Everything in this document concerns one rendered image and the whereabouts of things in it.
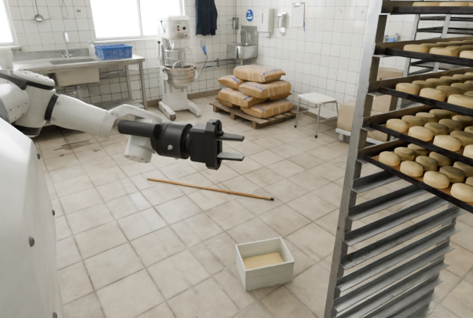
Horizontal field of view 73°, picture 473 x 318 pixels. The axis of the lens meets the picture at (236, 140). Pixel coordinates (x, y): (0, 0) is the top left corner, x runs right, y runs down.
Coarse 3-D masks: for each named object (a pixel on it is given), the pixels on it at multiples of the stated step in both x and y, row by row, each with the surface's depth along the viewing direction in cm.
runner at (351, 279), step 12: (444, 228) 126; (456, 228) 129; (420, 240) 120; (432, 240) 122; (396, 252) 114; (408, 252) 116; (372, 264) 109; (384, 264) 111; (348, 276) 104; (360, 276) 106; (348, 288) 102
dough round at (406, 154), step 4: (396, 148) 86; (400, 148) 86; (404, 148) 86; (408, 148) 86; (396, 152) 84; (400, 152) 84; (404, 152) 84; (408, 152) 84; (412, 152) 84; (404, 156) 83; (408, 156) 82; (412, 156) 83; (404, 160) 83
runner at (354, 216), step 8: (392, 192) 99; (400, 192) 101; (408, 192) 103; (416, 192) 104; (424, 192) 104; (368, 200) 95; (376, 200) 96; (384, 200) 98; (392, 200) 99; (400, 200) 99; (352, 208) 92; (360, 208) 94; (368, 208) 95; (376, 208) 95; (384, 208) 95; (352, 216) 92; (360, 216) 92
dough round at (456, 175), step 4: (440, 168) 76; (444, 168) 75; (448, 168) 75; (452, 168) 75; (456, 168) 75; (444, 172) 74; (448, 172) 73; (452, 172) 73; (456, 172) 73; (460, 172) 73; (464, 172) 73; (448, 176) 73; (452, 176) 73; (456, 176) 72; (460, 176) 72; (464, 176) 73; (452, 180) 73; (456, 180) 73; (460, 180) 73
